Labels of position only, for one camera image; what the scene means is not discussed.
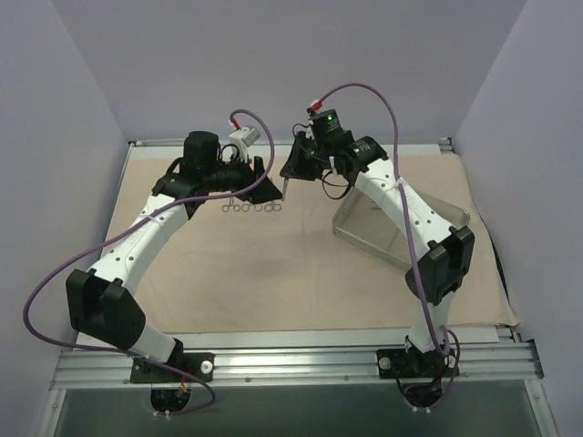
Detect steel scissors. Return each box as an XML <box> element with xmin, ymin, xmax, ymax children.
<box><xmin>263</xmin><ymin>201</ymin><xmax>282</xmax><ymax>213</ymax></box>
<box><xmin>221</xmin><ymin>198</ymin><xmax>241</xmax><ymax>213</ymax></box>

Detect steel tweezers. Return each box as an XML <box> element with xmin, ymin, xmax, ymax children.
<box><xmin>281</xmin><ymin>178</ymin><xmax>289</xmax><ymax>202</ymax></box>

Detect aluminium front rail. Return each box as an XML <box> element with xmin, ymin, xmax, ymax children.
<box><xmin>51</xmin><ymin>343</ymin><xmax>544</xmax><ymax>390</ymax></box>

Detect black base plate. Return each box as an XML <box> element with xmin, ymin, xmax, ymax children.
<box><xmin>375</xmin><ymin>348</ymin><xmax>459</xmax><ymax>380</ymax></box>
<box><xmin>129</xmin><ymin>351</ymin><xmax>215</xmax><ymax>384</ymax></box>

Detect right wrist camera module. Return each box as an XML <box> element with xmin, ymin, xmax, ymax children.
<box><xmin>309</xmin><ymin>109</ymin><xmax>354</xmax><ymax>148</ymax></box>

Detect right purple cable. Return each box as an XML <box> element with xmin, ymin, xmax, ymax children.
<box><xmin>313</xmin><ymin>82</ymin><xmax>461</xmax><ymax>411</ymax></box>

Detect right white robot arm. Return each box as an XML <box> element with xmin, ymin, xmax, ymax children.
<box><xmin>280</xmin><ymin>132</ymin><xmax>476</xmax><ymax>376</ymax></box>

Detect purple cable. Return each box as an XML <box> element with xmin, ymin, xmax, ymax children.
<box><xmin>22</xmin><ymin>108</ymin><xmax>275</xmax><ymax>416</ymax></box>
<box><xmin>313</xmin><ymin>82</ymin><xmax>461</xmax><ymax>411</ymax></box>

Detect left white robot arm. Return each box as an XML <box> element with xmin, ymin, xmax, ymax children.
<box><xmin>66</xmin><ymin>157</ymin><xmax>281</xmax><ymax>381</ymax></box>

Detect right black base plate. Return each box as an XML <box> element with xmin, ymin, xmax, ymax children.
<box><xmin>375</xmin><ymin>348</ymin><xmax>459</xmax><ymax>380</ymax></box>

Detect wire mesh instrument tray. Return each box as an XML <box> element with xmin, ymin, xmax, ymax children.
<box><xmin>330</xmin><ymin>184</ymin><xmax>471</xmax><ymax>274</ymax></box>

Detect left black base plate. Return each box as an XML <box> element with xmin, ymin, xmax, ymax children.
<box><xmin>129</xmin><ymin>351</ymin><xmax>215</xmax><ymax>384</ymax></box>

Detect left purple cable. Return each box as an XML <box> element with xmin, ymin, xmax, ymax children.
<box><xmin>22</xmin><ymin>108</ymin><xmax>275</xmax><ymax>416</ymax></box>

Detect beige surgical wrap cloth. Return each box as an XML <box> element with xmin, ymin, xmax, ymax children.
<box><xmin>108</xmin><ymin>154</ymin><xmax>519</xmax><ymax>334</ymax></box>

